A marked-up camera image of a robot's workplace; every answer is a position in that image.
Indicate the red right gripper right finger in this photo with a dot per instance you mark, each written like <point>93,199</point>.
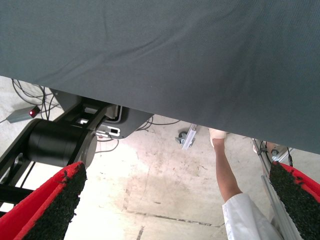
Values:
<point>297,200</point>

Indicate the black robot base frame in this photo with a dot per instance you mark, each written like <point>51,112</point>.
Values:
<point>55,142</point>

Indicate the person's bare forearm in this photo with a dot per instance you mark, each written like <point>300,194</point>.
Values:
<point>226,172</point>

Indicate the white coat sleeve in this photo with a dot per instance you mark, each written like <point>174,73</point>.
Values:
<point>245,220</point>

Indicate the black caster wheel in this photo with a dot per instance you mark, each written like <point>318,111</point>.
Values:
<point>180,139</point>

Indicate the aluminium frame profile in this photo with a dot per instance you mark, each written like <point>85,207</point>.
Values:
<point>268,190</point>

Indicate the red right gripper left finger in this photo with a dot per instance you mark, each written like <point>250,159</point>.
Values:
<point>37,215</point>

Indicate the aluminium table leg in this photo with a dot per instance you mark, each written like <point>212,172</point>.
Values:
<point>189,137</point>

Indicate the dark table cloth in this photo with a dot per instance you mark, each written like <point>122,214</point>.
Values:
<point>160,50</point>

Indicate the grey adapter box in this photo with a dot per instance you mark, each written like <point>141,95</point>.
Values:
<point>21,115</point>

